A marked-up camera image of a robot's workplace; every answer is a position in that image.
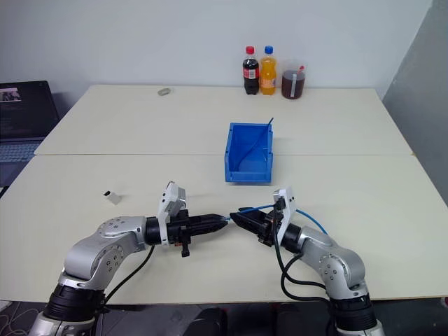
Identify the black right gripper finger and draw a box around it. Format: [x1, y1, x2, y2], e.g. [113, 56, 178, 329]
[230, 211, 271, 228]
[232, 218, 266, 239]

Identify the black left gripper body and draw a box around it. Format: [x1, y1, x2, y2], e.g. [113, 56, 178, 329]
[167, 209, 193, 259]

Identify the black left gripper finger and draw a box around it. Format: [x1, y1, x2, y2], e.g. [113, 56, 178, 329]
[190, 223, 228, 237]
[189, 212, 230, 227]

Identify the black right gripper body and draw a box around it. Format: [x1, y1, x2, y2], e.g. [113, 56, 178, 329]
[258, 212, 281, 249]

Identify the blue network cable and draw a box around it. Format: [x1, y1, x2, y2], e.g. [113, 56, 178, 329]
[229, 204, 330, 235]

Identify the blue plastic bin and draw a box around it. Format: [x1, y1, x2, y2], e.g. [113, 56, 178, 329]
[224, 122, 274, 185]

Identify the small white black connector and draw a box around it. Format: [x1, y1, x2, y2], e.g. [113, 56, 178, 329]
[103, 190, 123, 206]

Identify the dark rounded shape under table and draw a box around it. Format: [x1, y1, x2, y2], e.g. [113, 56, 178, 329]
[190, 307, 229, 336]

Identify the plastic cup dark liquid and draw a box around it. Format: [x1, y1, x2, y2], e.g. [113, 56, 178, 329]
[281, 59, 309, 101]

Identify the cola bottle red cap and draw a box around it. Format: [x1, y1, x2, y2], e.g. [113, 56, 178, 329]
[241, 45, 260, 96]

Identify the orange soda bottle blue cap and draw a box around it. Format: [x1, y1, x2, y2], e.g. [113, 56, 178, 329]
[259, 45, 279, 96]

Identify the dark laptop computer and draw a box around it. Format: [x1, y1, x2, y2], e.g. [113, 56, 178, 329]
[0, 80, 60, 188]

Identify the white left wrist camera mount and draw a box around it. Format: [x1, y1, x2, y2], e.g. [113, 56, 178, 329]
[156, 181, 188, 246]

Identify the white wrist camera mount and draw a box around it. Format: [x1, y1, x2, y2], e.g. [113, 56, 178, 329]
[272, 186, 298, 243]
[156, 181, 188, 246]

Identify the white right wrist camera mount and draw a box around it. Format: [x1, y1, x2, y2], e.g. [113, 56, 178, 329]
[272, 186, 298, 243]

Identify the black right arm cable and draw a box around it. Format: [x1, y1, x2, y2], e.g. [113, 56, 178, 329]
[274, 233, 332, 302]

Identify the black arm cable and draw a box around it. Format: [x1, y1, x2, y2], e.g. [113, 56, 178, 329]
[274, 233, 332, 302]
[93, 244, 157, 313]

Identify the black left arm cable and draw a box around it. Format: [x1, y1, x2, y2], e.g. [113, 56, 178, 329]
[93, 244, 157, 313]

